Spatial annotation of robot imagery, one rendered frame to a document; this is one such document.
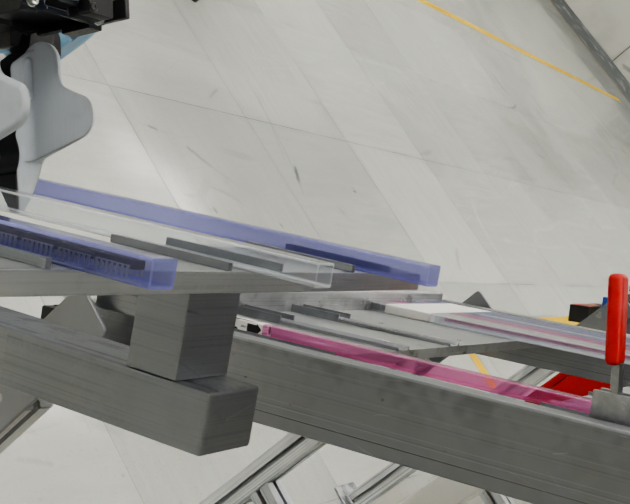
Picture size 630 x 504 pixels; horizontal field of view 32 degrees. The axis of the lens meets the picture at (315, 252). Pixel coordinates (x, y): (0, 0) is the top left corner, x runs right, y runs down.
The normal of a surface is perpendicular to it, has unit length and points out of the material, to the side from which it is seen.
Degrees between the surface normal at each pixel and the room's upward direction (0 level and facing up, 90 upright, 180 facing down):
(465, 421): 90
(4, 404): 90
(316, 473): 0
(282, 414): 90
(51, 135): 87
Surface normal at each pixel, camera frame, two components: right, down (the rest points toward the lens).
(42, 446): 0.69, -0.60
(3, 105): -0.52, -0.04
